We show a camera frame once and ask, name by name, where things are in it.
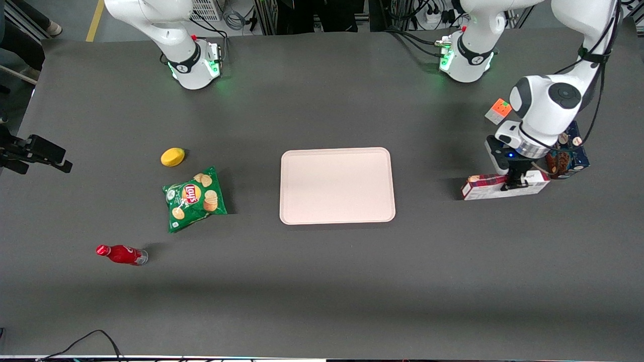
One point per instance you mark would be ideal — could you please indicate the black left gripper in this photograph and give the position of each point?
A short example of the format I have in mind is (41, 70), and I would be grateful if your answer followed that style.
(517, 174)

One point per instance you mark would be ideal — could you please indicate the red tartan cookie box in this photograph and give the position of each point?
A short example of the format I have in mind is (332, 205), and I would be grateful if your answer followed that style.
(485, 188)

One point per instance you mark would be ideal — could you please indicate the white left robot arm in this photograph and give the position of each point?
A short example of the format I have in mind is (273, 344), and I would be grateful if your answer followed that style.
(553, 95)

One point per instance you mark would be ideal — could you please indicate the blue cookie box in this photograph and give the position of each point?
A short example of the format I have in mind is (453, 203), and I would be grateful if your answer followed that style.
(571, 158)

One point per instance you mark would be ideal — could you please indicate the white rectangular plastic tray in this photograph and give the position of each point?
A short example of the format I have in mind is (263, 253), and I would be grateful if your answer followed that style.
(337, 186)

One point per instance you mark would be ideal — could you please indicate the white perforated box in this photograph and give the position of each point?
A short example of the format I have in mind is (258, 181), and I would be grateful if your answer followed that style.
(206, 9)

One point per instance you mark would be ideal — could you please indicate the colourful puzzle cube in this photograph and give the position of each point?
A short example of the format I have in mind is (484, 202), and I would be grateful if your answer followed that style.
(498, 111)

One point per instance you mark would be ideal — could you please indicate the white power strip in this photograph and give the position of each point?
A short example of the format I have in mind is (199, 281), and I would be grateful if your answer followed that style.
(431, 17)

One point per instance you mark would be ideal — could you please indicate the green Lays chips bag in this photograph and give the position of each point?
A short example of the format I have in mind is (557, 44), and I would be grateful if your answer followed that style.
(193, 198)

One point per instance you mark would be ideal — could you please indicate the yellow lemon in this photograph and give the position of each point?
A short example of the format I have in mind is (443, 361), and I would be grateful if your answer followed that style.
(172, 157)

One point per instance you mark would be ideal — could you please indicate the red soda bottle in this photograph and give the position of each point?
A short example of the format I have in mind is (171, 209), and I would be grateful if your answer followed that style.
(123, 255)

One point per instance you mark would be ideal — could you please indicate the grey shoe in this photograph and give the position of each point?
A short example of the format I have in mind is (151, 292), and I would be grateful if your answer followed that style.
(53, 29)

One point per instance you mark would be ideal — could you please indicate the black camera on stand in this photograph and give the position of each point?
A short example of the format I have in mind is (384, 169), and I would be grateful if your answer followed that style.
(43, 150)

